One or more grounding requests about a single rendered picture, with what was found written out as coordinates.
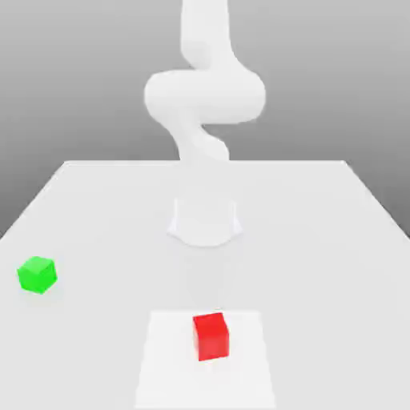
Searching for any small red cube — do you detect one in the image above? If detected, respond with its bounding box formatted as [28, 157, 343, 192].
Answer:
[192, 312, 231, 362]

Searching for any small green cube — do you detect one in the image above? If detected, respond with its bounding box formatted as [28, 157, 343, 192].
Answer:
[16, 255, 58, 295]

